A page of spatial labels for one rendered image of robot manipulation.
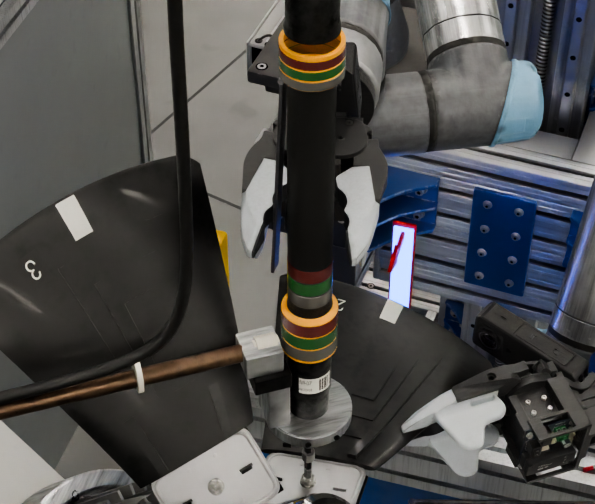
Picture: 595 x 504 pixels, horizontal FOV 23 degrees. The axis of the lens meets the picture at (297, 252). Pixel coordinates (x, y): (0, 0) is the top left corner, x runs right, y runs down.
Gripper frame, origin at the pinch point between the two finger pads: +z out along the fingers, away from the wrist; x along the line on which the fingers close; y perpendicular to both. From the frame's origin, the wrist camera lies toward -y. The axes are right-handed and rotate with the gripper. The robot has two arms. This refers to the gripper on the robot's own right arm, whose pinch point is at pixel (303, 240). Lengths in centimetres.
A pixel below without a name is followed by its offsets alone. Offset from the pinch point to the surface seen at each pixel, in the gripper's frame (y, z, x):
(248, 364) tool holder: 11.4, 1.9, 3.9
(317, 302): 6.3, -0.2, -1.0
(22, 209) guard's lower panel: 83, -92, 56
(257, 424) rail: 66, -38, 10
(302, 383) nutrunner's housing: 15.0, 0.0, 0.0
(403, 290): 39, -36, -7
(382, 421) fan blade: 30.0, -9.8, -6.0
